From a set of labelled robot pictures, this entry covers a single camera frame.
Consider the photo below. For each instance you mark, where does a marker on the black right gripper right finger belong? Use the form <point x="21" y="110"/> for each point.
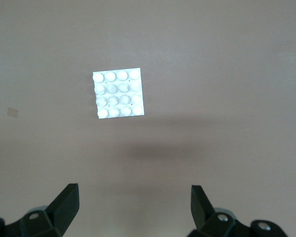
<point x="199" y="209"/>

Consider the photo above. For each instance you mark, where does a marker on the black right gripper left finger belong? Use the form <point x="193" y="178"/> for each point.
<point x="64" y="205"/>

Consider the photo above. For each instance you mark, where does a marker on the white studded base plate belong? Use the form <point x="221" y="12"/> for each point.
<point x="118" y="93"/>

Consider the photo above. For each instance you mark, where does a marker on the brown tape patch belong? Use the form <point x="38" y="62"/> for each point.
<point x="12" y="112"/>

